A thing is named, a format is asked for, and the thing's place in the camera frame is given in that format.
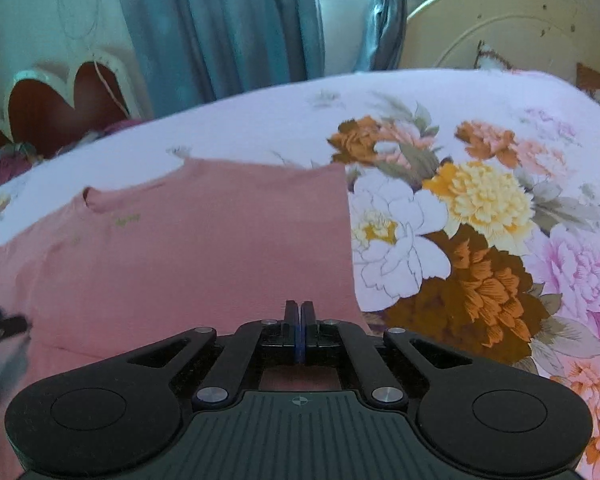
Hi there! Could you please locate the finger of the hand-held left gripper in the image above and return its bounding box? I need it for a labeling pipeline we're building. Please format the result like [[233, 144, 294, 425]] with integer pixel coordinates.
[[0, 305, 32, 360]]

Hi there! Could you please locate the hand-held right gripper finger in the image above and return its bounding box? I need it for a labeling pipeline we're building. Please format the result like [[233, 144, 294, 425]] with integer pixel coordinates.
[[126, 300, 301, 406], [300, 300, 475, 405]]

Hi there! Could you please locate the pink shirt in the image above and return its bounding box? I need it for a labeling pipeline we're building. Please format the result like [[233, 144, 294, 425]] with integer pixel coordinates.
[[0, 157, 371, 480]]

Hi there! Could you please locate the pink pillow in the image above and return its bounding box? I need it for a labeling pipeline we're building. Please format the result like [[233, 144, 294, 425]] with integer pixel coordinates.
[[0, 119, 133, 203]]

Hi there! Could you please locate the floral bedsheet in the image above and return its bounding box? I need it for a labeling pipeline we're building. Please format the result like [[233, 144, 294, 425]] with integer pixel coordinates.
[[0, 67, 600, 480]]

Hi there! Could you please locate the red heart-shaped headboard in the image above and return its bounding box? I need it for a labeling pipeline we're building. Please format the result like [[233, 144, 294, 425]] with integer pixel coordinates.
[[0, 56, 147, 161]]

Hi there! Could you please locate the wide teal curtain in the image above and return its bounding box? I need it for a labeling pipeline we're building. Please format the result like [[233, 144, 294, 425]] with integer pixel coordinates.
[[111, 0, 327, 107]]

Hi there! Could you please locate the narrow teal curtain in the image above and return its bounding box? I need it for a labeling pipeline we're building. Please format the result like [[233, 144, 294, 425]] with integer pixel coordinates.
[[354, 0, 422, 72]]

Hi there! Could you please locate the brown and white pillow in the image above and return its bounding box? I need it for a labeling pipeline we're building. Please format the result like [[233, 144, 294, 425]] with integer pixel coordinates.
[[575, 62, 600, 112], [475, 40, 517, 72]]

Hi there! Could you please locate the cream round headboard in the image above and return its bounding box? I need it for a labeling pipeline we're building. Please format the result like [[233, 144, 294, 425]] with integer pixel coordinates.
[[404, 0, 600, 111]]

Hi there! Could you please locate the white hanging cable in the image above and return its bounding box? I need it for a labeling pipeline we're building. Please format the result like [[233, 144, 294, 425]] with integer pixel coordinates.
[[57, 0, 132, 117]]

